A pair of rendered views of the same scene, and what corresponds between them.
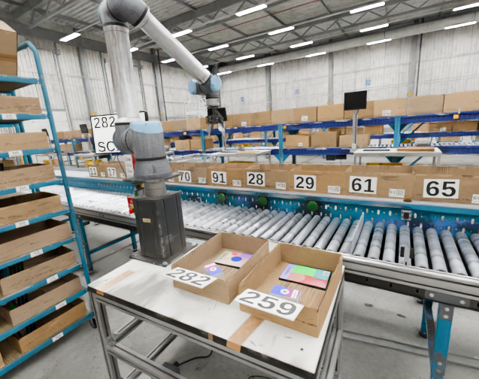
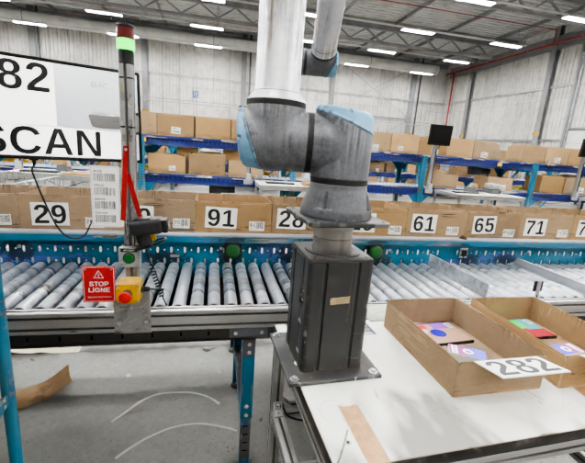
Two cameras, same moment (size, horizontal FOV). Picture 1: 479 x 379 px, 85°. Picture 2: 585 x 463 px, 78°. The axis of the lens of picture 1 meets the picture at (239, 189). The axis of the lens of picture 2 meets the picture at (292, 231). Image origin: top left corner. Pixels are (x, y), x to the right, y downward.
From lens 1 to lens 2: 1.39 m
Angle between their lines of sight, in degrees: 44
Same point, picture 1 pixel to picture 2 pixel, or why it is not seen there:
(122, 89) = (299, 29)
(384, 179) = (444, 217)
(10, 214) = not seen: outside the picture
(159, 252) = (352, 355)
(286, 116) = (146, 122)
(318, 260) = (510, 310)
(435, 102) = not seen: hidden behind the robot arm
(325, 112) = (206, 127)
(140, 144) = (361, 153)
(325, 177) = (387, 216)
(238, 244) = (412, 312)
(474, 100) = not seen: hidden behind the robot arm
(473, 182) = (505, 218)
